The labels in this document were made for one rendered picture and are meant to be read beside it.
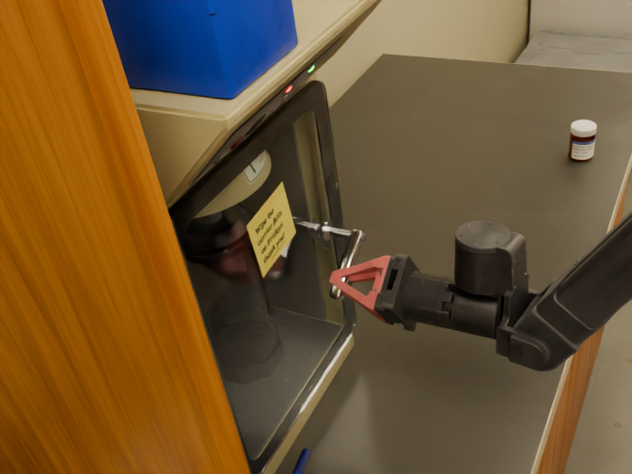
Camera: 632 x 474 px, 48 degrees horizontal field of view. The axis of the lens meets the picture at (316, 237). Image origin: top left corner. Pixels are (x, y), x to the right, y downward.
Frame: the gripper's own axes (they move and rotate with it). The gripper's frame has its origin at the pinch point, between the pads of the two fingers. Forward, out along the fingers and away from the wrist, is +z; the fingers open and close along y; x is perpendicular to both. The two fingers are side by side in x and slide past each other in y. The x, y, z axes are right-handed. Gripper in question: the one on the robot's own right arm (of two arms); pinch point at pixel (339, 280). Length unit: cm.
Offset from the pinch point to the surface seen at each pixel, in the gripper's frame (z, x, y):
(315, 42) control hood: -6.2, -10.9, 33.0
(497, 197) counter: -5, -34, -48
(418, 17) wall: 45, -114, -102
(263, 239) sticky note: 4.1, 0.5, 13.3
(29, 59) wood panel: 1, 3, 51
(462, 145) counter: 7, -49, -58
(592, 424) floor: -26, -9, -144
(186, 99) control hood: -1.6, -1.2, 39.5
